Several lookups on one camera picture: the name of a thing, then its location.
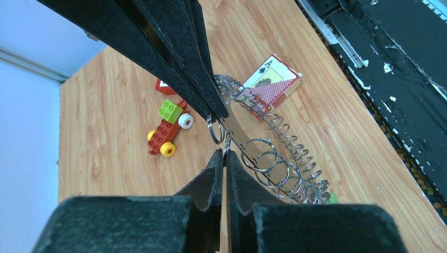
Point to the toy brick car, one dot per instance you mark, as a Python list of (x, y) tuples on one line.
[(174, 118)]

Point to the playing card box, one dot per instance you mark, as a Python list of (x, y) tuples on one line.
[(270, 85)]

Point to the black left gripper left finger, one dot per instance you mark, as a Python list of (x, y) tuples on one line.
[(188, 221)]

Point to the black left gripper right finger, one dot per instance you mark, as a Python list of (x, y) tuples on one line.
[(259, 222)]

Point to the red white toy brick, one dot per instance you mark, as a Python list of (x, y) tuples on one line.
[(164, 88)]

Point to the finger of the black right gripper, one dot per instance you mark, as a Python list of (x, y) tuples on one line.
[(118, 24), (179, 35)]

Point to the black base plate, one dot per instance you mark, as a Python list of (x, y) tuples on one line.
[(394, 53)]

